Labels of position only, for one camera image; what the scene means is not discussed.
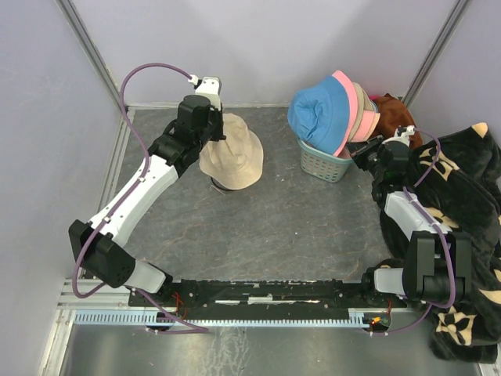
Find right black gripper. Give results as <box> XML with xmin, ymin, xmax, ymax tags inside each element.
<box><xmin>343</xmin><ymin>136</ymin><xmax>384</xmax><ymax>180</ymax></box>

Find pink bucket hat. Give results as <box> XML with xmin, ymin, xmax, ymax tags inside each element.
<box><xmin>332</xmin><ymin>70</ymin><xmax>359</xmax><ymax>132</ymax></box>

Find beige bucket hat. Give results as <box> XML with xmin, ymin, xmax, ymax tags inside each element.
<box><xmin>199</xmin><ymin>114</ymin><xmax>264</xmax><ymax>190</ymax></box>

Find blue bucket hat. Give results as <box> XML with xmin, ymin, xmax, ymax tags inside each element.
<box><xmin>287</xmin><ymin>75</ymin><xmax>350</xmax><ymax>155</ymax></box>

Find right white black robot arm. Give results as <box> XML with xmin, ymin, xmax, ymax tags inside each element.
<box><xmin>347</xmin><ymin>136</ymin><xmax>472</xmax><ymax>308</ymax></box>

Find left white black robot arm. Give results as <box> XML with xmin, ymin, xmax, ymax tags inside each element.
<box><xmin>69</xmin><ymin>93</ymin><xmax>225</xmax><ymax>306</ymax></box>

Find beige pink stacked hats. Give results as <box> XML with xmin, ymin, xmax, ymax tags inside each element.
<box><xmin>347</xmin><ymin>82</ymin><xmax>380</xmax><ymax>143</ymax></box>

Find teal plastic basket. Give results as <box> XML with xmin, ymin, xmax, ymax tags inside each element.
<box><xmin>297</xmin><ymin>139</ymin><xmax>353</xmax><ymax>183</ymax></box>

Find brown cloth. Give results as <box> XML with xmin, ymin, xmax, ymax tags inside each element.
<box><xmin>371</xmin><ymin>93</ymin><xmax>416</xmax><ymax>139</ymax></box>

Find black floral blanket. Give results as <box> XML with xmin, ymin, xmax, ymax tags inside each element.
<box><xmin>369</xmin><ymin>122</ymin><xmax>501</xmax><ymax>363</ymax></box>

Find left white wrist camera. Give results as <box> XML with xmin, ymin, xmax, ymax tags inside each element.
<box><xmin>188</xmin><ymin>74</ymin><xmax>222</xmax><ymax>110</ymax></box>

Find black wire hat stand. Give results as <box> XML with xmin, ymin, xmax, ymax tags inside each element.
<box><xmin>211</xmin><ymin>178</ymin><xmax>234</xmax><ymax>192</ymax></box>

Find right aluminium corner post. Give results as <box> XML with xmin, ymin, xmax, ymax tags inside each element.
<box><xmin>402</xmin><ymin>0</ymin><xmax>471</xmax><ymax>107</ymax></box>

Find aluminium corner post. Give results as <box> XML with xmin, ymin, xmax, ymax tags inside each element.
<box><xmin>56</xmin><ymin>0</ymin><xmax>121</xmax><ymax>110</ymax></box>
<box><xmin>402</xmin><ymin>0</ymin><xmax>471</xmax><ymax>107</ymax></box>

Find left aluminium corner post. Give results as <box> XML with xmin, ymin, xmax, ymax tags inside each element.
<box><xmin>56</xmin><ymin>0</ymin><xmax>121</xmax><ymax>110</ymax></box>

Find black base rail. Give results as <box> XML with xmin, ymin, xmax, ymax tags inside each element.
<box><xmin>153</xmin><ymin>280</ymin><xmax>389</xmax><ymax>321</ymax></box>

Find light blue cable duct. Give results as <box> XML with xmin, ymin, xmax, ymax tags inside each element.
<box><xmin>74</xmin><ymin>307</ymin><xmax>388</xmax><ymax>328</ymax></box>

